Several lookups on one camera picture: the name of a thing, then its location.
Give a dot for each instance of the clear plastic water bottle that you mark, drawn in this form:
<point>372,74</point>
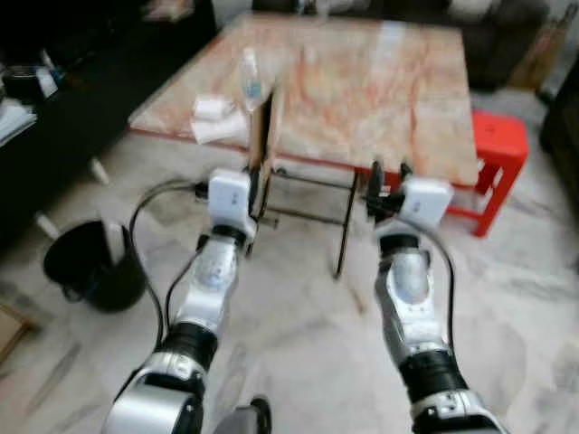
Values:
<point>251,81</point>

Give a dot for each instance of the red plastic stool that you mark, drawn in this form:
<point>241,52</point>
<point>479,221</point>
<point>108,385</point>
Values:
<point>496,145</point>

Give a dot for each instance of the white tissue pack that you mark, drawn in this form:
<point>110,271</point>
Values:
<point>213,108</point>

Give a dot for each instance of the grey robot leg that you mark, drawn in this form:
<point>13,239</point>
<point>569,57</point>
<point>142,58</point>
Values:
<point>240,420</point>

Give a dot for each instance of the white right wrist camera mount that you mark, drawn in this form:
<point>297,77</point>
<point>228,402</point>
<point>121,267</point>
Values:
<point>427,202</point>

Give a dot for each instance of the black rubbish bin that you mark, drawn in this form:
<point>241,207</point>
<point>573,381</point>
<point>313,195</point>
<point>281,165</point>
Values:
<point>95,267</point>

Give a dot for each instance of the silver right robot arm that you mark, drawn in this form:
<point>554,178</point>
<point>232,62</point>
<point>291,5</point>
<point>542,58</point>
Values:
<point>412,289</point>

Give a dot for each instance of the black low cabinet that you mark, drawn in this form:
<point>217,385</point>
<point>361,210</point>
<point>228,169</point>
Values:
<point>99,81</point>

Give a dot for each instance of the black metal table frame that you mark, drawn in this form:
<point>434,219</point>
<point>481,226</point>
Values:
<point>348,226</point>

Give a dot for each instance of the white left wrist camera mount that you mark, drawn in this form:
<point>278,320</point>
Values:
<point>230,201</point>

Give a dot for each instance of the brown cardboard piece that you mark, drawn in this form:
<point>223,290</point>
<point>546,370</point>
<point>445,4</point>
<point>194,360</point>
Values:
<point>265,122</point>

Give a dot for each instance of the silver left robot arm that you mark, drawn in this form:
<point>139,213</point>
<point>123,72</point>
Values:
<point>210,271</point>

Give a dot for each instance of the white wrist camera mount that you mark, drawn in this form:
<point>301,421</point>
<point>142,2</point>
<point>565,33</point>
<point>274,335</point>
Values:
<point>427,202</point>
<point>230,201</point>

